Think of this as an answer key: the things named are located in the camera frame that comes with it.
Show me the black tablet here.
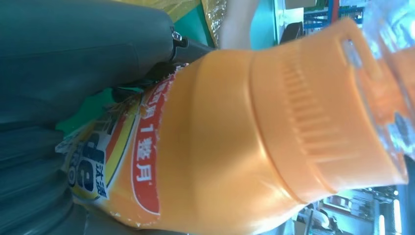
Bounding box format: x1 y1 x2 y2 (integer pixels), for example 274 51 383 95
279 21 304 45

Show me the blue metal rack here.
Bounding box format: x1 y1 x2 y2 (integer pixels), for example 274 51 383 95
303 0 366 30

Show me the orange detergent bottle clear cap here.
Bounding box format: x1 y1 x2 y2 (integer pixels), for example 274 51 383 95
55 0 415 235

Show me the yellow taped cardboard sheet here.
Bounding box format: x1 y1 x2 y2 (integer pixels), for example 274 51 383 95
113 0 228 47

